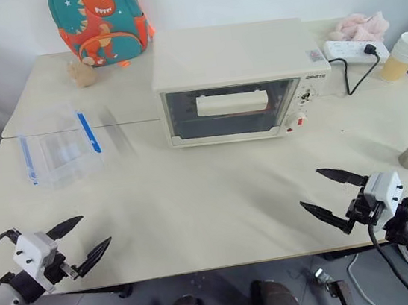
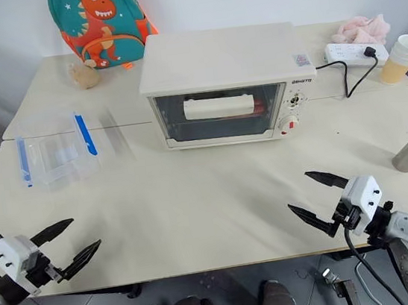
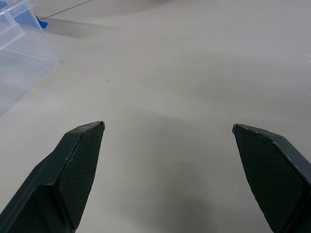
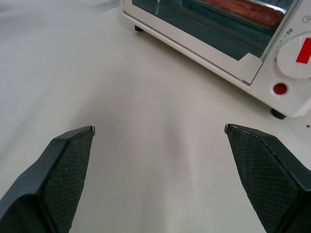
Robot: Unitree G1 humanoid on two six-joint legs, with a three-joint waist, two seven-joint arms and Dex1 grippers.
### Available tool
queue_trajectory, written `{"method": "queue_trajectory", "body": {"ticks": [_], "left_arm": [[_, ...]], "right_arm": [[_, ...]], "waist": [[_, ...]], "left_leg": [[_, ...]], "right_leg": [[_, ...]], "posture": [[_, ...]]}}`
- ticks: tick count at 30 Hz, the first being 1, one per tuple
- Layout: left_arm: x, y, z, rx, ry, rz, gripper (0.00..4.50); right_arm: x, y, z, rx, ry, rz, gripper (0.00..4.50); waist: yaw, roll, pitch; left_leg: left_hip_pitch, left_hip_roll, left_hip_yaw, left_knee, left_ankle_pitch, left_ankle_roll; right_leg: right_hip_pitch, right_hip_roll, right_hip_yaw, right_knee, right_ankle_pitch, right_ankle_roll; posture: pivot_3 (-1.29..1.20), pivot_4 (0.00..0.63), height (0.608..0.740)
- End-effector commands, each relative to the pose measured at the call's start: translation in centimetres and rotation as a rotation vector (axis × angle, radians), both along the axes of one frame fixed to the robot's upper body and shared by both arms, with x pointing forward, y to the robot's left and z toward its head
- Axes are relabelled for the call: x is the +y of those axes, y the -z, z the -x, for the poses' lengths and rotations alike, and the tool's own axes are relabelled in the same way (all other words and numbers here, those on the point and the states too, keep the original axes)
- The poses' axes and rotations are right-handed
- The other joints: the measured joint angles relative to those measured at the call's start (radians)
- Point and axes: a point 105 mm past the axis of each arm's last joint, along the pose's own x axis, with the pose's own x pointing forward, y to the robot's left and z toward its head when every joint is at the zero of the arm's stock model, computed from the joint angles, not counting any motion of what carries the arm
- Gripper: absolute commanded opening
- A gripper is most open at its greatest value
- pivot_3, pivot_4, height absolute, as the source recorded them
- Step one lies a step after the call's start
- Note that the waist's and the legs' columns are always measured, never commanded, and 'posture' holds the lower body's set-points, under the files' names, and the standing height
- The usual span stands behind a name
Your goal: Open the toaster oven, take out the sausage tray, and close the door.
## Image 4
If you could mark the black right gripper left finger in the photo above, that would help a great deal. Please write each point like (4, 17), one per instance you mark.
(48, 184)

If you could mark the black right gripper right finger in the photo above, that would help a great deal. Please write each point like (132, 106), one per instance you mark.
(269, 179)

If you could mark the white toaster oven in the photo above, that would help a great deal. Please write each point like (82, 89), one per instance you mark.
(286, 102)

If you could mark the brown food in oven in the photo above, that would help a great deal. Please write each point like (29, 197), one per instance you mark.
(245, 11)

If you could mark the white timer knob red mark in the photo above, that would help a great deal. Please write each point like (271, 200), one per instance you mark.
(295, 59)

